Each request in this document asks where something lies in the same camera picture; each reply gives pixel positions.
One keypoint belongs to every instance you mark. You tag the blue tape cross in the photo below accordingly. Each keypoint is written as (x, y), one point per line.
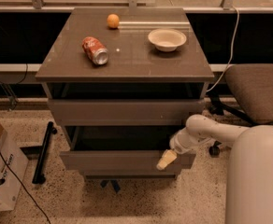
(114, 184)

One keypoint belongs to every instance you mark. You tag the white cardboard box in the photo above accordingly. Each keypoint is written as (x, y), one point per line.
(13, 165)

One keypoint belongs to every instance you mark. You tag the grey drawer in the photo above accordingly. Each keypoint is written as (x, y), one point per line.
(123, 112)
(123, 151)

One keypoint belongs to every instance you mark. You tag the grey office chair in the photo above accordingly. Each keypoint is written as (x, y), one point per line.
(252, 87)

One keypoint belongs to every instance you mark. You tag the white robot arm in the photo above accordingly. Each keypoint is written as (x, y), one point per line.
(249, 185)

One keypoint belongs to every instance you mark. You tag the grey top drawer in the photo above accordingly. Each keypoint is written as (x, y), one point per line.
(123, 112)

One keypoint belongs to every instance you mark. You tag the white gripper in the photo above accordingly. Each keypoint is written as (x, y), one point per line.
(178, 143)

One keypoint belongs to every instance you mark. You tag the orange fruit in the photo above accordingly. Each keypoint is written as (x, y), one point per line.
(113, 21)

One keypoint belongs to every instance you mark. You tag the white paper bowl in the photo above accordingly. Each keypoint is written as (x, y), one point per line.
(167, 40)

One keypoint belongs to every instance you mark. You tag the orange soda can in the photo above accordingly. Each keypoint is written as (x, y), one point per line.
(95, 50)

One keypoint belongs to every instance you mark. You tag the grey drawer cabinet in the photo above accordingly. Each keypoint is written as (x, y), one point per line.
(136, 69)

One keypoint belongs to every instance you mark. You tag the black metal bar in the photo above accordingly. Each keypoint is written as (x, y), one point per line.
(39, 177)

